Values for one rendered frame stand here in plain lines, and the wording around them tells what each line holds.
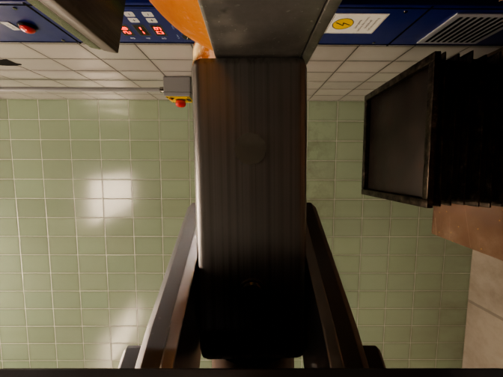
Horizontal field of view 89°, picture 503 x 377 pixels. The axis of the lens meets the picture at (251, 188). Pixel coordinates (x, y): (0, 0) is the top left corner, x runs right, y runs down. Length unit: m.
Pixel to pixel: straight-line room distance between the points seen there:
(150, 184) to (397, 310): 1.49
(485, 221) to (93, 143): 1.57
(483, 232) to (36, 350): 2.08
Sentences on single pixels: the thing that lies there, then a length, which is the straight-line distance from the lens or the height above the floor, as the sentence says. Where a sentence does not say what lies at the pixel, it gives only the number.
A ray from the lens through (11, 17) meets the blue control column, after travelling 0.77.
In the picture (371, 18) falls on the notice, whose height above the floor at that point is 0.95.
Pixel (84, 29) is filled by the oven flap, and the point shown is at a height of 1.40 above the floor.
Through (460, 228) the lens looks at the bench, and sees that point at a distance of 0.97.
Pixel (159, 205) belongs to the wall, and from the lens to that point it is 1.42.
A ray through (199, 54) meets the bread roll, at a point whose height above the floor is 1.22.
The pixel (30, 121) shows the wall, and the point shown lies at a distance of 1.73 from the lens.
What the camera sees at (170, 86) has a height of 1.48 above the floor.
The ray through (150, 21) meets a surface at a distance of 0.65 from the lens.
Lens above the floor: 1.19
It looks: level
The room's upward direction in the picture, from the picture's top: 90 degrees counter-clockwise
